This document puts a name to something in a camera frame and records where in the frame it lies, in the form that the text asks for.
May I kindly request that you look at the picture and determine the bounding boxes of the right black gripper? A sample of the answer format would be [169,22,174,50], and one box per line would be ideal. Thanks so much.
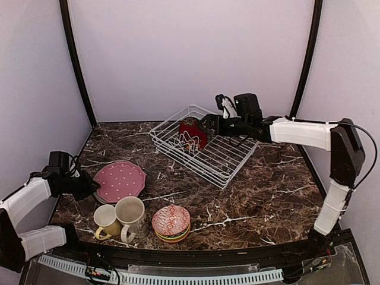
[197,113,251,137]

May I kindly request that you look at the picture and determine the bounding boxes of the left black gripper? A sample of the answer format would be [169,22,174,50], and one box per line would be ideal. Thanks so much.
[58,169,100,201]

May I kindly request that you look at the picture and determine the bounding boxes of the red floral plate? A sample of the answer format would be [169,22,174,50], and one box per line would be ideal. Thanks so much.
[179,116,207,151]

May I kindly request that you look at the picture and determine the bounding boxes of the pink dotted scalloped plate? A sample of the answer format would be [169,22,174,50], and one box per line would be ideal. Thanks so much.
[94,161,146,204]

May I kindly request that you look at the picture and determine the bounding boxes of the yellow mug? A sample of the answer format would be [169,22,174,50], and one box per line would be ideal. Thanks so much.
[93,204,122,240]

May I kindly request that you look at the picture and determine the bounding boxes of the white patterned mug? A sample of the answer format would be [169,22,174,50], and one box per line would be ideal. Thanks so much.
[115,197,148,243]

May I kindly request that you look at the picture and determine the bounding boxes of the blue and white bowl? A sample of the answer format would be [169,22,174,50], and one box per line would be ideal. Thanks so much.
[151,205,191,235]

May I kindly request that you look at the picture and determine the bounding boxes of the lime green bowl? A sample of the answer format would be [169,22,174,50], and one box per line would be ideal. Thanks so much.
[155,229,189,243]

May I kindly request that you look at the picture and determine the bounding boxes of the white and red bowl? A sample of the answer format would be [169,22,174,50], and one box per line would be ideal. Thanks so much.
[155,224,191,239]

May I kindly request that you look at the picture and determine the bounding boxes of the light teal plate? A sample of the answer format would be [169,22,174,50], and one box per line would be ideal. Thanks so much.
[93,192,116,205]

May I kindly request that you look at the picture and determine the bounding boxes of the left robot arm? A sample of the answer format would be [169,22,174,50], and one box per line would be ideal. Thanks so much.
[1,151,100,273]

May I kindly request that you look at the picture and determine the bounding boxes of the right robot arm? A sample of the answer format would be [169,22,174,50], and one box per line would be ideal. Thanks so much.
[200,93,365,236]

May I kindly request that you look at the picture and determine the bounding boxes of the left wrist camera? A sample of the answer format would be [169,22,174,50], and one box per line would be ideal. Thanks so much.
[68,156,80,177]

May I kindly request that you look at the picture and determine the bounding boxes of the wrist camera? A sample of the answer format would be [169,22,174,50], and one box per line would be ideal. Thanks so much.
[215,94,238,119]
[68,156,80,177]

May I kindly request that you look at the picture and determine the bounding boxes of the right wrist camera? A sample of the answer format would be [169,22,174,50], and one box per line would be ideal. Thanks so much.
[215,94,238,119]

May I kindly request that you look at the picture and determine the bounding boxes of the white wire dish rack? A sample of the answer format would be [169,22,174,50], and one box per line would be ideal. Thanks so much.
[149,104,258,189]

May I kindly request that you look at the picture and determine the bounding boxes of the black front table rail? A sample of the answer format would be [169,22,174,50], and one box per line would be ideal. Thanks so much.
[39,229,354,278]

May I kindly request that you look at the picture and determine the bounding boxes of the black left frame post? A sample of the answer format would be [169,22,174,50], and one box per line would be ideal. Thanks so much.
[59,0,97,128]

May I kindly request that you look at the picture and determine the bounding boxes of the black frame post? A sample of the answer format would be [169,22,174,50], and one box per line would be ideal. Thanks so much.
[289,0,323,118]
[59,0,97,128]

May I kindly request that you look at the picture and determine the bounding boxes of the white slotted cable duct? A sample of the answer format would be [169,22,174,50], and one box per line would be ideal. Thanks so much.
[38,255,283,284]

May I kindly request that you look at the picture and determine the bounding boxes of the black right frame post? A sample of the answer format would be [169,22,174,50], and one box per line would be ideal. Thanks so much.
[289,0,323,118]

